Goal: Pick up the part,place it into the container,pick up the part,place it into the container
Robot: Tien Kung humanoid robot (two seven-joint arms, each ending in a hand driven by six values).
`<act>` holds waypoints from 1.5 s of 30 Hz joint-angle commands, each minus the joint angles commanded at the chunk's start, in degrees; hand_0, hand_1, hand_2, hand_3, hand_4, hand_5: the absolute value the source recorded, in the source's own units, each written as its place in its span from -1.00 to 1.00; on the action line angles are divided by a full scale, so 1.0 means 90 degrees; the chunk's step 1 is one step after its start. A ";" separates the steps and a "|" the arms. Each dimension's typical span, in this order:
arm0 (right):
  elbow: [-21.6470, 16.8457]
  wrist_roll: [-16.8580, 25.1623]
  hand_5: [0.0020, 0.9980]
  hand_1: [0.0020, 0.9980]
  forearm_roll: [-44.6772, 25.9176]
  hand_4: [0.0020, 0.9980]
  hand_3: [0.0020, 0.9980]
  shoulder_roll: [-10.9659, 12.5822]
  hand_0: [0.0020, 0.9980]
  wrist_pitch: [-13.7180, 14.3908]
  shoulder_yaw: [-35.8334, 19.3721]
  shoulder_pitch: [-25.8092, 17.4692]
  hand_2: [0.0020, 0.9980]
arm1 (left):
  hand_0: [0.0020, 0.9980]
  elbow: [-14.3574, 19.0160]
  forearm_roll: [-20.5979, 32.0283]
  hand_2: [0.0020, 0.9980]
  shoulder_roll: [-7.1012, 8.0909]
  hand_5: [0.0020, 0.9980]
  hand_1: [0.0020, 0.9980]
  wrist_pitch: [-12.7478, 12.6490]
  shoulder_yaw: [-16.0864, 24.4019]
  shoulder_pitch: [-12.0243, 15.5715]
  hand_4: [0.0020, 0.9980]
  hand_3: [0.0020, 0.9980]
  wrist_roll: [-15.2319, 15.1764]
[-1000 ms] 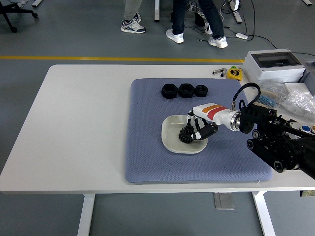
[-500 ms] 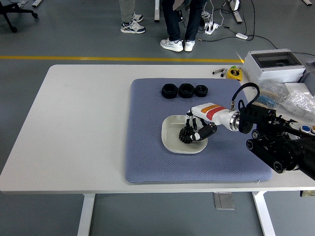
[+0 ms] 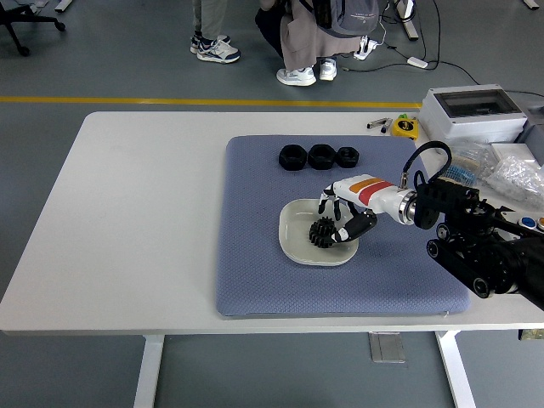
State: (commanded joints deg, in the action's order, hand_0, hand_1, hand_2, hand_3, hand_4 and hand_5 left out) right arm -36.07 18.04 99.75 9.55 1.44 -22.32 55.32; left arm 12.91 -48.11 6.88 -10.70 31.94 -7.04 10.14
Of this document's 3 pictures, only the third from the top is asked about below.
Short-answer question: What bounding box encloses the yellow tape measure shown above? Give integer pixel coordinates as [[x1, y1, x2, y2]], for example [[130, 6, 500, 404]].
[[390, 113, 420, 140]]

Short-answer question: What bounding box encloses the grey electrical enclosure box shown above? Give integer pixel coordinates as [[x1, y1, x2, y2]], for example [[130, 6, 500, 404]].
[[418, 83, 530, 145]]

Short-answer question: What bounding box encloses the blue-grey padded mat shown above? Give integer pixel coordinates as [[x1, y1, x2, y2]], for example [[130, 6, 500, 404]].
[[213, 134, 472, 319]]

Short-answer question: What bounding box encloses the smaller black hex nut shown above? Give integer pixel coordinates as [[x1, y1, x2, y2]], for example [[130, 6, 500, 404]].
[[336, 146, 361, 170]]

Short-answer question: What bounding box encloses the black office chair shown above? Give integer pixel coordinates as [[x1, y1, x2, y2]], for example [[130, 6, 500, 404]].
[[0, 0, 67, 58]]

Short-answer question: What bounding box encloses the metal floor plate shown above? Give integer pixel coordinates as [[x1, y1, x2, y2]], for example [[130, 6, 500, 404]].
[[368, 331, 407, 364]]

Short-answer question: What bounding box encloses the clear bag of parts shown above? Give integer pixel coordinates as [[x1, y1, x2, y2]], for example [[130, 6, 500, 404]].
[[484, 155, 544, 209]]

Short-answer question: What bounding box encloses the white power strip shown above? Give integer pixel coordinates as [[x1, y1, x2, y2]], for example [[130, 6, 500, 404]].
[[353, 36, 381, 60]]

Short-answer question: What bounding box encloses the black floor cable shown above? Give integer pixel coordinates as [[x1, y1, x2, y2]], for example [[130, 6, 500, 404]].
[[341, 59, 484, 85]]

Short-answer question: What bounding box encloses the white black control box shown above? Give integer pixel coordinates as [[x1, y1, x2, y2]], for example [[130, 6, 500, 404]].
[[501, 207, 544, 239]]

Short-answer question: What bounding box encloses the white square dish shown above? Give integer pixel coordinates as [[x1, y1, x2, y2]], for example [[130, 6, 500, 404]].
[[278, 197, 360, 268]]

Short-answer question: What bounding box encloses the flat white box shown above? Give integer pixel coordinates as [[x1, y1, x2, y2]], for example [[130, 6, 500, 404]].
[[490, 143, 532, 162]]

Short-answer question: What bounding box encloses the person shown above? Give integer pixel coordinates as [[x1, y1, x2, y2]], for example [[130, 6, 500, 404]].
[[254, 0, 379, 88], [190, 0, 241, 65]]

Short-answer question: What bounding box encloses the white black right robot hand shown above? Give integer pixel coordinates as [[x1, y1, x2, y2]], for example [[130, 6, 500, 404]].
[[317, 173, 404, 245]]

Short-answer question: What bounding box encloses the large black hex nut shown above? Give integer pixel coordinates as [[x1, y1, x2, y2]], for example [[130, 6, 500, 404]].
[[278, 144, 306, 172], [308, 143, 337, 171]]

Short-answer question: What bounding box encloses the large black gear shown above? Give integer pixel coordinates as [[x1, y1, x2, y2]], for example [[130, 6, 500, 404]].
[[309, 224, 337, 250]]

